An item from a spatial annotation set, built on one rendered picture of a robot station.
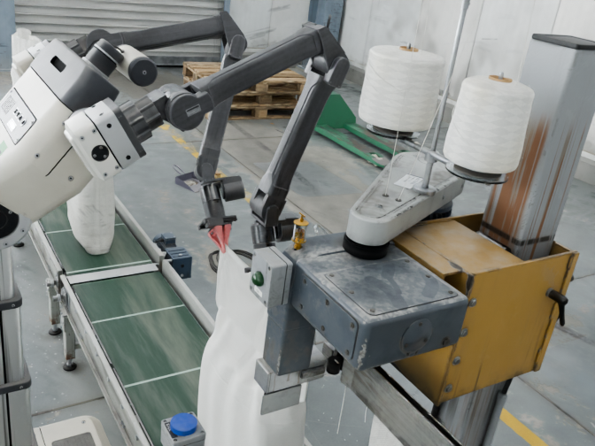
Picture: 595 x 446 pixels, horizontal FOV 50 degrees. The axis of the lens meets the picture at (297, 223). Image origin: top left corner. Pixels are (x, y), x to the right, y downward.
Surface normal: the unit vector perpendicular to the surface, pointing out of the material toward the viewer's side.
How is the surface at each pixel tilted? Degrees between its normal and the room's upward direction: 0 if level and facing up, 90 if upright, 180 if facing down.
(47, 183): 115
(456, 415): 90
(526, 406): 0
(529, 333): 90
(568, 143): 90
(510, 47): 90
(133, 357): 0
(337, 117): 75
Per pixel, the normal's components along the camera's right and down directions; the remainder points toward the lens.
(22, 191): 0.07, 0.77
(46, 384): 0.12, -0.90
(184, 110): 0.50, 0.40
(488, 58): -0.85, 0.11
